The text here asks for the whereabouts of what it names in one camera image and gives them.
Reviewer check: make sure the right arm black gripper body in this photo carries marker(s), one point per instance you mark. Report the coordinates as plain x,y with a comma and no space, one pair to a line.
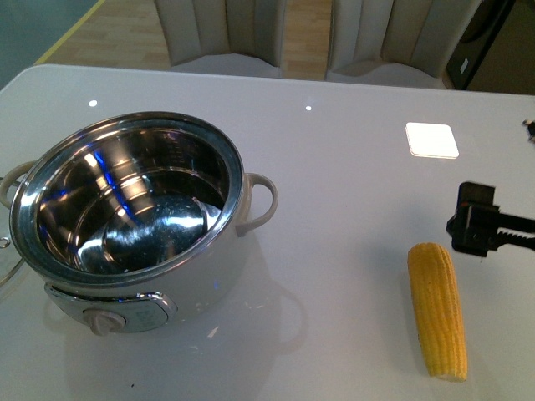
478,226

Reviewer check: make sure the glass pot lid gold knob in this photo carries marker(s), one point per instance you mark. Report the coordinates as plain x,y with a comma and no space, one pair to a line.
13,268

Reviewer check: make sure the yellow corn cob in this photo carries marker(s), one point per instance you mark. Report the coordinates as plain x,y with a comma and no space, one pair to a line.
437,308

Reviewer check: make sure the white electric cooking pot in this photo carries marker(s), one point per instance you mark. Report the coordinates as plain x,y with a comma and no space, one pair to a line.
137,220

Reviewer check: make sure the right beige upholstered chair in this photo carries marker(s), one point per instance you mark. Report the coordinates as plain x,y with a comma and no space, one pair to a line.
401,43

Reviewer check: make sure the beige upholstered chair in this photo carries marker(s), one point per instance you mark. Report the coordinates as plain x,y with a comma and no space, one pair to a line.
401,43
240,37

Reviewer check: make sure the black washing machine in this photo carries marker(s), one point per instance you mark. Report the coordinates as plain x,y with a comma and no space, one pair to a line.
476,41

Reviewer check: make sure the left beige upholstered chair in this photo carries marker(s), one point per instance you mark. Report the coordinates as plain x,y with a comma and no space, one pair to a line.
240,37

